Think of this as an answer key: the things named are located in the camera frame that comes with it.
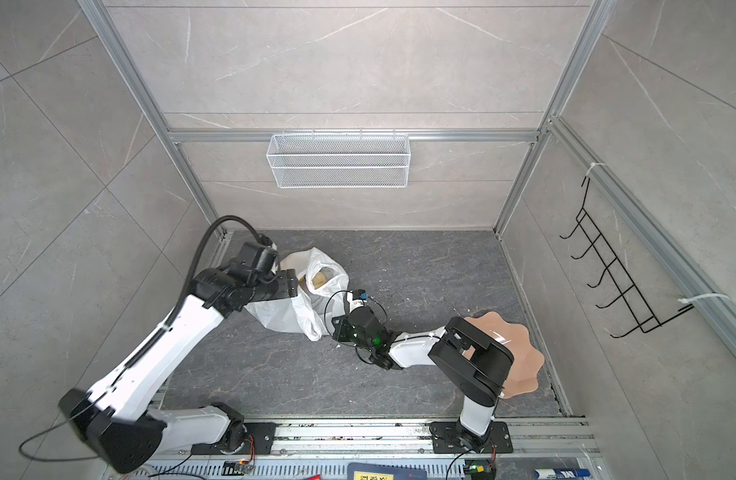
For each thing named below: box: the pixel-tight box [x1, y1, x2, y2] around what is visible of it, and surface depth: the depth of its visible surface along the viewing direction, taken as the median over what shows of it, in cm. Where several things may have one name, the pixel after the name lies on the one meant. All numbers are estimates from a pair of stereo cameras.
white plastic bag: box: [245, 247, 350, 341], surface depth 82 cm
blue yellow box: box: [347, 462, 427, 480], surface depth 69 cm
